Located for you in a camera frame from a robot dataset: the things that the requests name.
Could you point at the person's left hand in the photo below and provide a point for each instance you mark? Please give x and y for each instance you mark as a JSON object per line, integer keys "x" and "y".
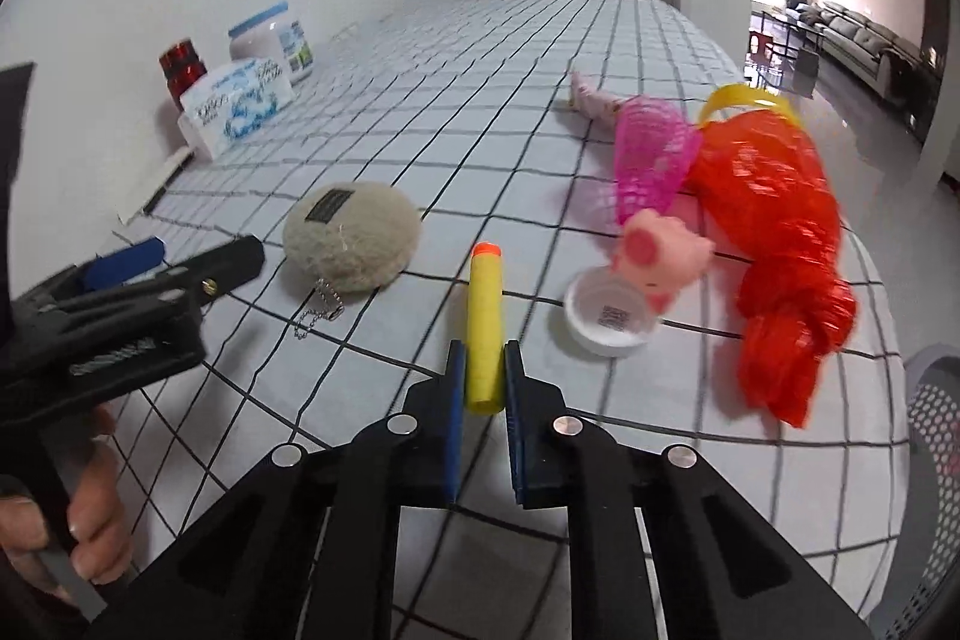
{"x": 101, "y": 505}

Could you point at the white checked tablecloth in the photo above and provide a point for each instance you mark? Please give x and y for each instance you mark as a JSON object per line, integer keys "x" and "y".
{"x": 487, "y": 123}

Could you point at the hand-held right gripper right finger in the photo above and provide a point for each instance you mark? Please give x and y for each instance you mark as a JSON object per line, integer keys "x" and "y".
{"x": 514, "y": 422}

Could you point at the white jar with blue lid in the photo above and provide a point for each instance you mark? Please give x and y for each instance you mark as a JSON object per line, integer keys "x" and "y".
{"x": 259, "y": 44}

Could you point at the red mesh bag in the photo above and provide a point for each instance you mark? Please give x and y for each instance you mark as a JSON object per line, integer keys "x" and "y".
{"x": 780, "y": 220}

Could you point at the grey perforated plastic basket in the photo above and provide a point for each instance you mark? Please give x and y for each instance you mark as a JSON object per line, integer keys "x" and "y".
{"x": 930, "y": 430}

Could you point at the pink pig toy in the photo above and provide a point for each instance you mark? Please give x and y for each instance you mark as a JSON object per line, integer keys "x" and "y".
{"x": 660, "y": 250}

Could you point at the red stool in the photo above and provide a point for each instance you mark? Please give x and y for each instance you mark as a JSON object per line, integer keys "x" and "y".
{"x": 759, "y": 44}

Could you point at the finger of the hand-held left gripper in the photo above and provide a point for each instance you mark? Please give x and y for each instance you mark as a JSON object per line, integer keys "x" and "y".
{"x": 124, "y": 257}
{"x": 225, "y": 261}

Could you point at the red metal canister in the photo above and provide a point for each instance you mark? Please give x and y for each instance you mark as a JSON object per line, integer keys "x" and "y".
{"x": 180, "y": 66}

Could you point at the white plastic lid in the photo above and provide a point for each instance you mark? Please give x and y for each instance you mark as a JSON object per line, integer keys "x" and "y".
{"x": 600, "y": 319}

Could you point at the pink mesh net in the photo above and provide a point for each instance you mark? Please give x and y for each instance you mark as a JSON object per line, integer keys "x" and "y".
{"x": 649, "y": 153}

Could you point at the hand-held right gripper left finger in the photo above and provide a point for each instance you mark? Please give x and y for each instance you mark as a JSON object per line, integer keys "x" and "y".
{"x": 452, "y": 422}

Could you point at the yellow foam dart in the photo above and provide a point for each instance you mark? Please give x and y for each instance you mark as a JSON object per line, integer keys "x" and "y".
{"x": 486, "y": 325}

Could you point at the dark tall cabinet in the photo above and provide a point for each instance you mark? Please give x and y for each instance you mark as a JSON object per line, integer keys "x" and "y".
{"x": 936, "y": 55}

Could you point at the dark coffee table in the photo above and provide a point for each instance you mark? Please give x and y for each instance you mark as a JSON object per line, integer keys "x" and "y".
{"x": 784, "y": 21}

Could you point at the grey sofa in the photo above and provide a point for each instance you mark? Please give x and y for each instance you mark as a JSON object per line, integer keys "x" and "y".
{"x": 855, "y": 36}

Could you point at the white tissue pack blue print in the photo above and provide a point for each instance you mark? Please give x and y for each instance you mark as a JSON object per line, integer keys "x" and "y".
{"x": 232, "y": 108}

